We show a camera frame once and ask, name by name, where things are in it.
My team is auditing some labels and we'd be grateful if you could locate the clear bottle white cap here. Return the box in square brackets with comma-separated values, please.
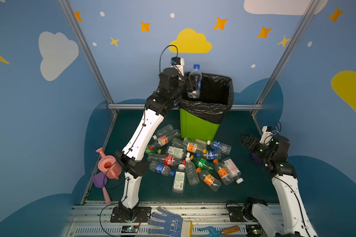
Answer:
[152, 124, 174, 140]

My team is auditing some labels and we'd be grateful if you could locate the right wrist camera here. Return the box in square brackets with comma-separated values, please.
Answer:
[260, 126, 277, 145]

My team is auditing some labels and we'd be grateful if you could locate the orange fanta bottle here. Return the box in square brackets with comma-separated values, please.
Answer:
[196, 168, 222, 191]
[213, 159, 234, 185]

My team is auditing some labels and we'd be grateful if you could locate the green plastic trash bin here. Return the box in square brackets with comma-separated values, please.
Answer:
[180, 109, 220, 142]

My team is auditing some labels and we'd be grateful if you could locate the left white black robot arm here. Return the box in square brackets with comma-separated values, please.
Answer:
[115, 66, 193, 219]

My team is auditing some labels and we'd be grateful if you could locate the pepsi bottle yellow cap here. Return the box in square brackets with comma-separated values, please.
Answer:
[196, 149, 222, 161]

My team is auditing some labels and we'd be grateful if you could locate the red coca cola bottle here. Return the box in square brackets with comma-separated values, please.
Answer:
[147, 153, 186, 166]

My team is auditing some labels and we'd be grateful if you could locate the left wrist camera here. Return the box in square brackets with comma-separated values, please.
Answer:
[171, 57, 185, 75]

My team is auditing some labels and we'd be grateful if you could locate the green sprite bottle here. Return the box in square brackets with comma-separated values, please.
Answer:
[190, 156, 215, 173]

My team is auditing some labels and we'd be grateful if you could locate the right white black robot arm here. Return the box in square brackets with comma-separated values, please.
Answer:
[241, 134, 318, 237]

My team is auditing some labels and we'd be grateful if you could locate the square bottle white label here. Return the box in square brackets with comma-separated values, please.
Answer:
[172, 164, 186, 193]

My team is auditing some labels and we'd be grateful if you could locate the blue dotted work glove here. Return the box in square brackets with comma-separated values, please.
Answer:
[147, 206, 193, 237]

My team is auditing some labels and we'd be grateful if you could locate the blue label water bottle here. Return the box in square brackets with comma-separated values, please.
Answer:
[207, 140, 231, 155]

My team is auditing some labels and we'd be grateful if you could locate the purple ribbed plastic vase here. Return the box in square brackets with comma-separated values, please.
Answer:
[251, 152, 265, 164]

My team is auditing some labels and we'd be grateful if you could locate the black bin liner bag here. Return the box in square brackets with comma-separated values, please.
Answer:
[162, 73, 234, 124]

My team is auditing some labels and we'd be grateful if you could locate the small pepsi bottle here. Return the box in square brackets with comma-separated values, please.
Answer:
[187, 64, 202, 99]

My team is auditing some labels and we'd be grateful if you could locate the tall clear empty bottle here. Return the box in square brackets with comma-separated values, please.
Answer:
[185, 158, 200, 186]

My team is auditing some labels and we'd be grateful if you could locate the pink label square bottle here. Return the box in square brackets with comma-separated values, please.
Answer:
[222, 158, 244, 184]

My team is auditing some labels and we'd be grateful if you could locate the orange fanta bottle lower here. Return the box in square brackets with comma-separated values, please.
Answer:
[196, 168, 222, 191]

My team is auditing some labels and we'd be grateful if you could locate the teal fork wooden handle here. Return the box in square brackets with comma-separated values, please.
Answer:
[198, 226, 240, 237]

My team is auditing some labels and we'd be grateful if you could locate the crushed orange label bottle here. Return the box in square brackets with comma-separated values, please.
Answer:
[171, 138, 207, 153]

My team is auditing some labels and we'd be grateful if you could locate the crushed green bottle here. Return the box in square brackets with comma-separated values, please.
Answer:
[145, 146, 162, 155]

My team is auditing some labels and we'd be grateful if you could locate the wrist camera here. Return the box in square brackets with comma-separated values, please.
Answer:
[171, 57, 185, 75]
[260, 126, 277, 145]

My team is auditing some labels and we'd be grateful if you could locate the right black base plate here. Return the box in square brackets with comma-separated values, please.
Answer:
[225, 202, 254, 222]

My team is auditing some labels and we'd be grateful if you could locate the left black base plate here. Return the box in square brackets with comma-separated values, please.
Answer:
[110, 206, 152, 223]

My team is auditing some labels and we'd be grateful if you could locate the clear bottle red label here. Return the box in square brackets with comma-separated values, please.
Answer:
[147, 129, 181, 150]

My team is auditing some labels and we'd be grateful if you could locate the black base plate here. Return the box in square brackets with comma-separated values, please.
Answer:
[110, 206, 152, 223]
[225, 202, 254, 222]

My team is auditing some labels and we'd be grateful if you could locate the orange fanta bottle upper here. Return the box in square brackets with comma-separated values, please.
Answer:
[213, 159, 234, 185]

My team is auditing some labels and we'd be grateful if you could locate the aluminium frame back rail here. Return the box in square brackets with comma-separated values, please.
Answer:
[107, 103, 263, 111]

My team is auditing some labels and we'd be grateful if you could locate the pink toy watering can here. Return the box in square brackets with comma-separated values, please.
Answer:
[96, 148, 122, 180]

